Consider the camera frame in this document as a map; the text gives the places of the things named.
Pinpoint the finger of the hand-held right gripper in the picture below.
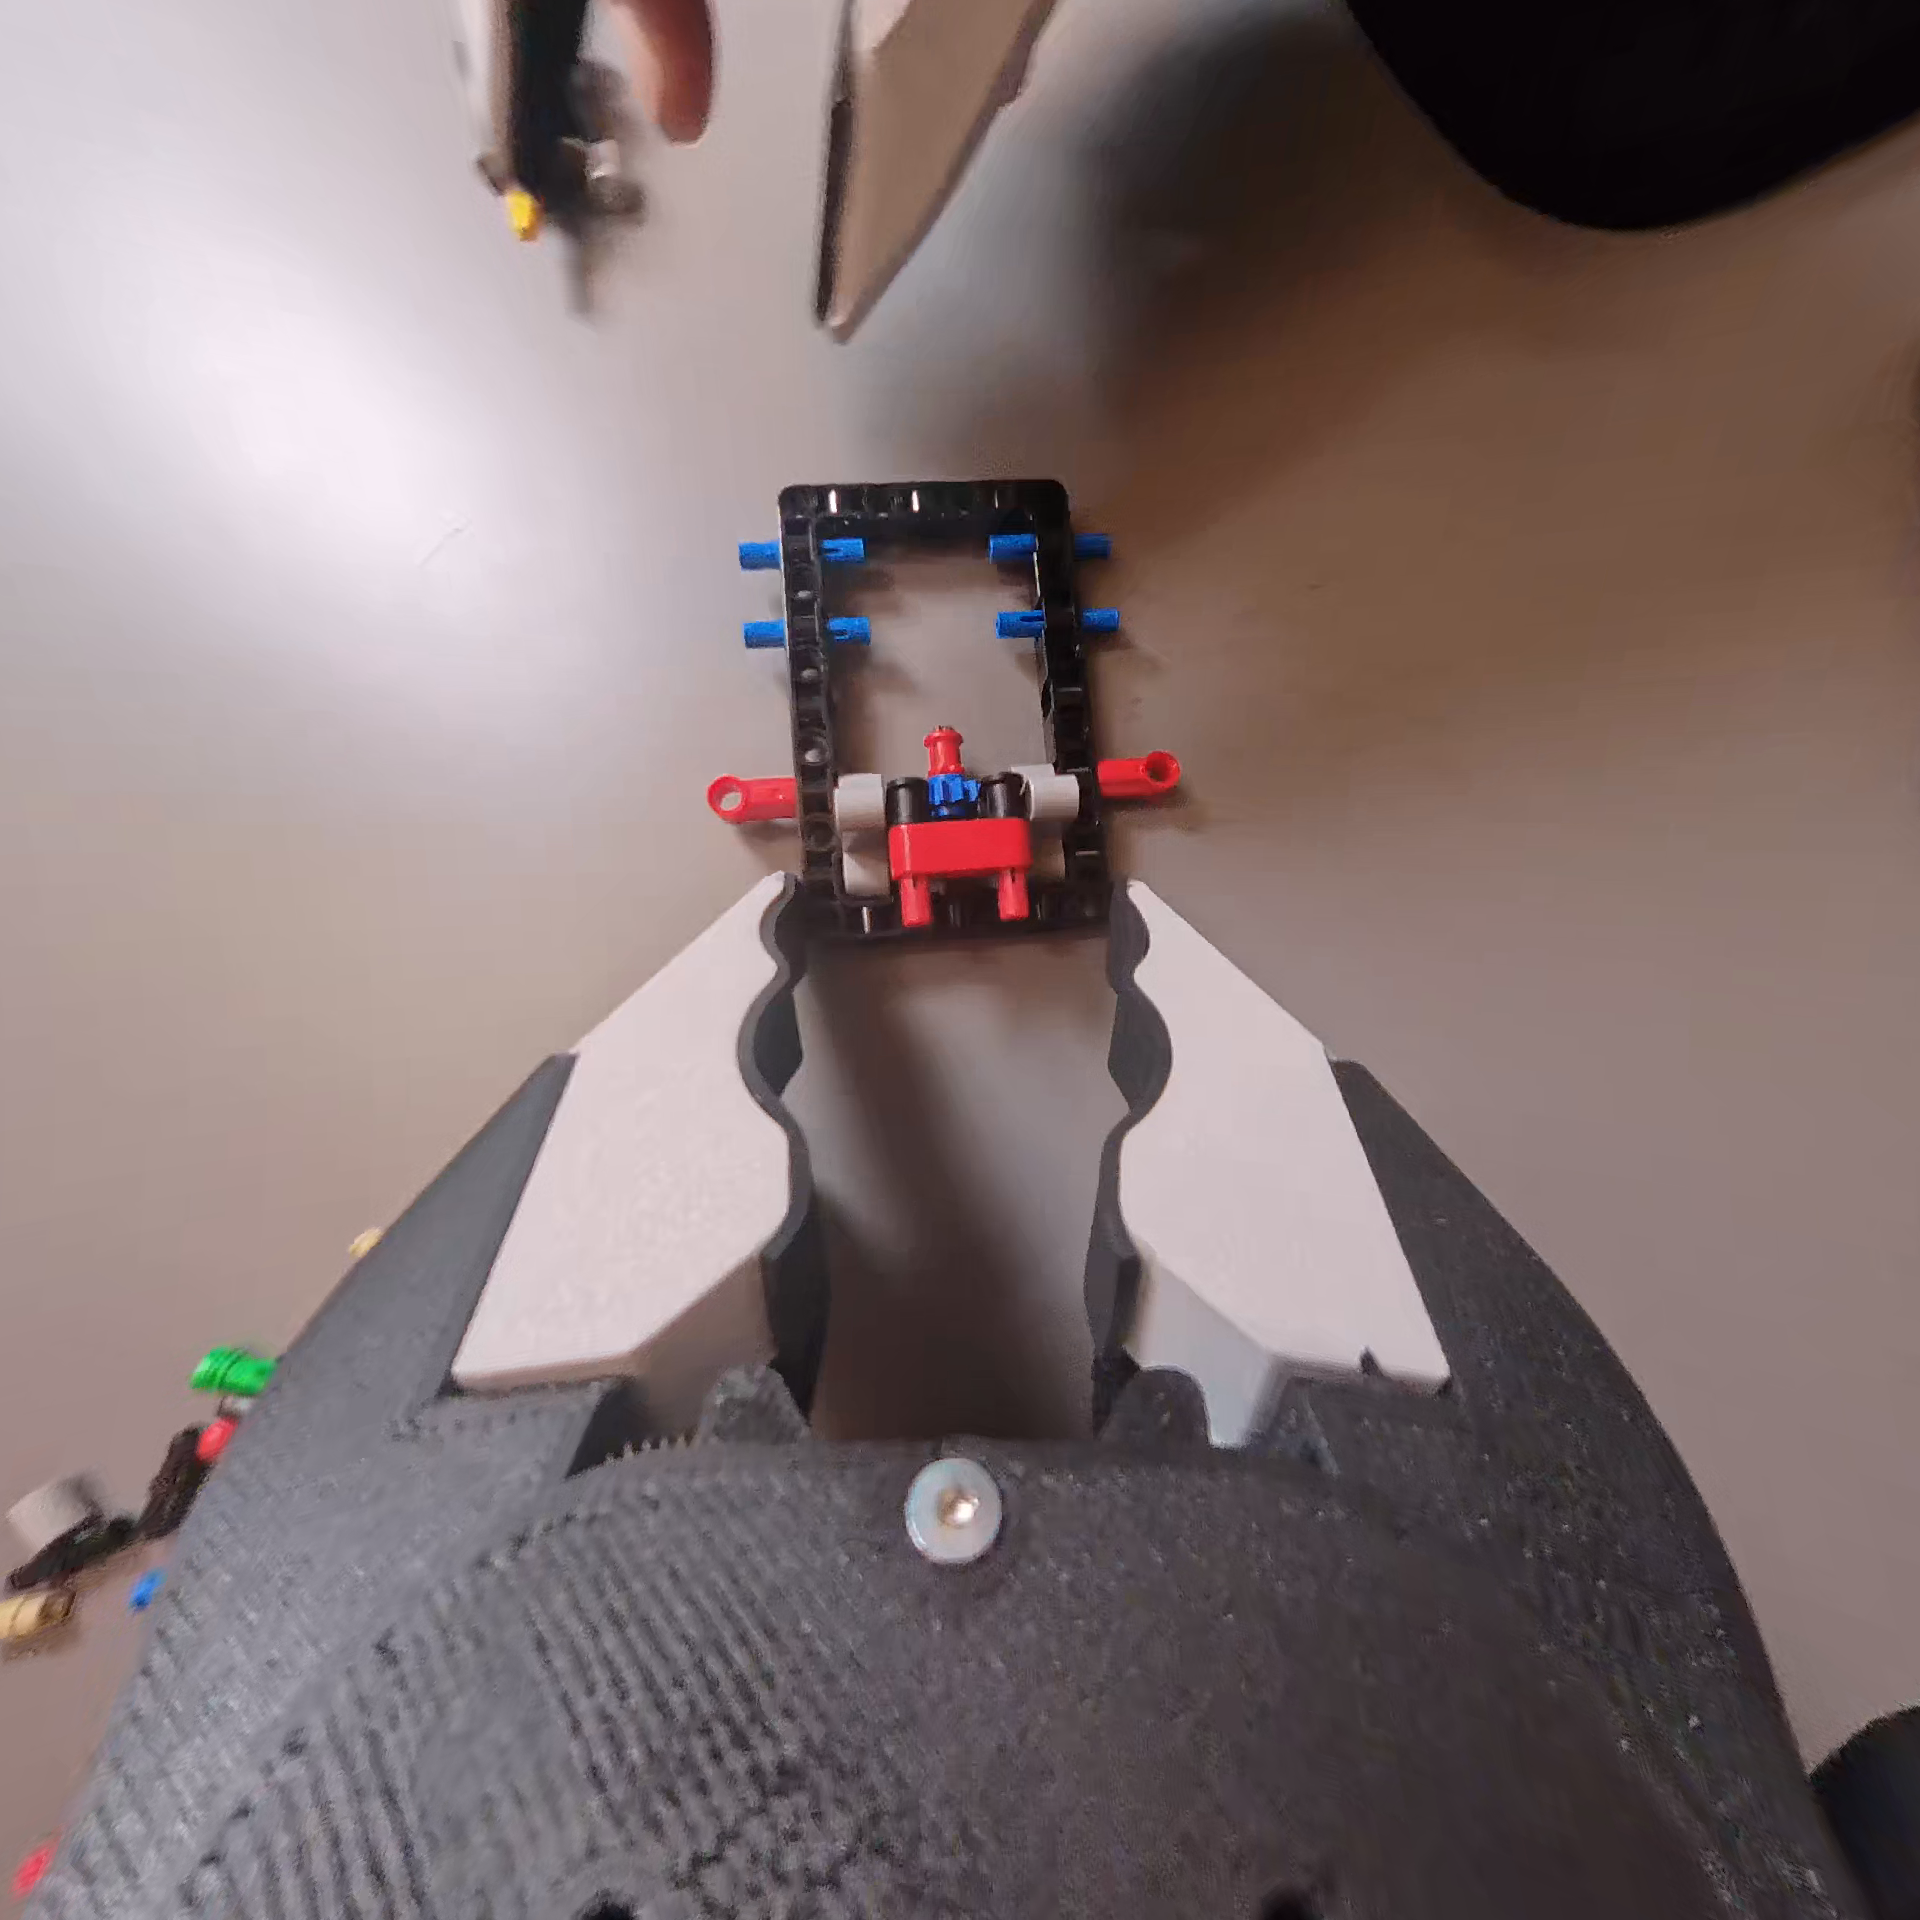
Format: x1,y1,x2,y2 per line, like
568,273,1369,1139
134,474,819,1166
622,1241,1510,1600
815,0,1063,344
446,0,590,203

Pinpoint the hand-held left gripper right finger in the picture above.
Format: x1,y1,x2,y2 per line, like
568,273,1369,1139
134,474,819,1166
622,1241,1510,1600
1086,875,1455,1451

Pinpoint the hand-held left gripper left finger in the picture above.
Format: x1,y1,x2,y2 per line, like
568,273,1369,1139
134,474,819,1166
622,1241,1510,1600
446,870,825,1403

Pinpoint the grey lego gears yellow axle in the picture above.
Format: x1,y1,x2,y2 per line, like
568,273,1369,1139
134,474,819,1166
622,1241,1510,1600
502,60,650,246

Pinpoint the black lego frame assembly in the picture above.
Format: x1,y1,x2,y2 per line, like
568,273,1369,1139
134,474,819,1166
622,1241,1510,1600
705,475,1189,949

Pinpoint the pile of small lego pieces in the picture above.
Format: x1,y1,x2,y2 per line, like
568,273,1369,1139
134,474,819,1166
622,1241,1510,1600
0,1225,288,1896

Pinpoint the person's right hand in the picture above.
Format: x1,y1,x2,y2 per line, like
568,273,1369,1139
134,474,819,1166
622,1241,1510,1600
619,0,718,148

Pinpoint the dark knit cloth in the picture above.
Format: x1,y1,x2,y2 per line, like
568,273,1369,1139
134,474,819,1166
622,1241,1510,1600
1343,0,1920,233

